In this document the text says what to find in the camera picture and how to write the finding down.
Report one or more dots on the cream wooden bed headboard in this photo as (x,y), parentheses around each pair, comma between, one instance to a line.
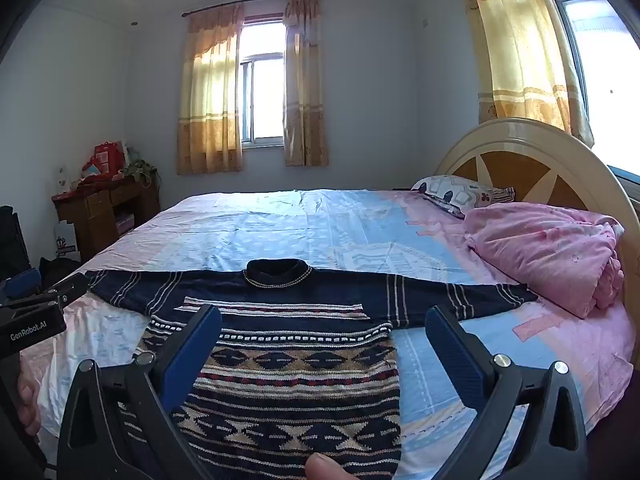
(525,170)

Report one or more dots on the dark bag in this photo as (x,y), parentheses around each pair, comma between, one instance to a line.
(55,270)

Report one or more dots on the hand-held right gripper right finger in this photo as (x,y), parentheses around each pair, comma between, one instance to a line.
(457,355)

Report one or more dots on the black chair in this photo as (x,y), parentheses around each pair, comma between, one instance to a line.
(12,240)

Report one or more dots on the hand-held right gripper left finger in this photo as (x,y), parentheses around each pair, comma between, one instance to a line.
(192,355)

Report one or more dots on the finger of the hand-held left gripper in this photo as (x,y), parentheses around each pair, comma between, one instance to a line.
(20,284)
(65,290)

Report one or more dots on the brown wooden desk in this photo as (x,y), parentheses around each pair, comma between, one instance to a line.
(100,210)

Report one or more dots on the small window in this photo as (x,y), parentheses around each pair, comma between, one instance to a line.
(262,90)

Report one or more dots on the red gift bag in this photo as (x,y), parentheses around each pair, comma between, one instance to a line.
(107,156)

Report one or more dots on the patterned white pillow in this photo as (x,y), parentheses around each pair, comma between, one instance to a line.
(450,192)

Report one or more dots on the large yellow orange curtain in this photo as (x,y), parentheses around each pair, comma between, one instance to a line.
(520,45)

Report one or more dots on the white paper bag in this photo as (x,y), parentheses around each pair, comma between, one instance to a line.
(66,240)

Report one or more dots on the green potted plant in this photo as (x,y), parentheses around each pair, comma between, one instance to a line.
(145,170)

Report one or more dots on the bed with blue pink sheet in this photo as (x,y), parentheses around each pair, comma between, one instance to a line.
(325,230)

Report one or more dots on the navy patterned knit sweater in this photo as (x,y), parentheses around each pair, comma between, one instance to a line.
(300,360)

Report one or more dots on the dark curtain rod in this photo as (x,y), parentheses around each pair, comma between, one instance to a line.
(260,2)

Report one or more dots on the person's left hand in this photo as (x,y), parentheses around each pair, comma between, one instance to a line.
(27,405)

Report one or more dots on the pink pillow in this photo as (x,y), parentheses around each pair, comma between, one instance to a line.
(540,245)

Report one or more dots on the large window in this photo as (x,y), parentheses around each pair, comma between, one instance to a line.
(605,70)

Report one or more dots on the person's right hand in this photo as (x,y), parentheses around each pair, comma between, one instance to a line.
(327,469)

